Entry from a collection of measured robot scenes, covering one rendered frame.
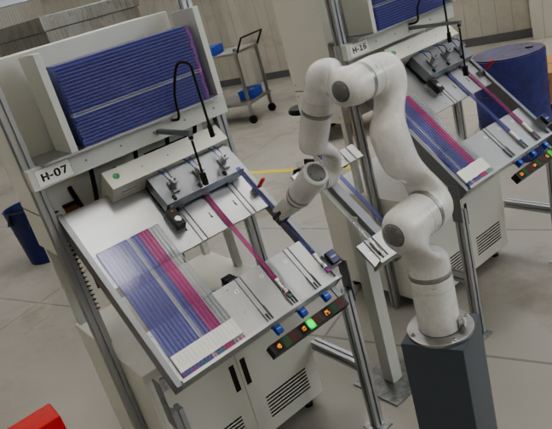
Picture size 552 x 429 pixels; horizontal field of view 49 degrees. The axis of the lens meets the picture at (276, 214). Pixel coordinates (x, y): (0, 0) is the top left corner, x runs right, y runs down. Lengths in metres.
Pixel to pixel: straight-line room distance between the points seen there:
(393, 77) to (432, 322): 0.68
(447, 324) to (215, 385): 0.97
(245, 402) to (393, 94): 1.39
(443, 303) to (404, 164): 0.41
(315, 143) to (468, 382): 0.79
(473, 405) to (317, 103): 0.95
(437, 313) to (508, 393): 1.00
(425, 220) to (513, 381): 1.28
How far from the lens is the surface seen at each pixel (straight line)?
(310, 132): 1.73
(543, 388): 2.70
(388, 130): 1.56
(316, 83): 1.65
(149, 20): 2.41
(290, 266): 2.14
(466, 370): 1.79
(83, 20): 7.42
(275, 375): 2.52
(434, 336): 1.79
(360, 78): 1.50
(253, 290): 2.06
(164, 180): 2.18
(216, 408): 2.40
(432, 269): 1.67
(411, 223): 1.56
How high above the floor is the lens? 1.75
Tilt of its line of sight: 21 degrees down
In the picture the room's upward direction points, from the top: 16 degrees counter-clockwise
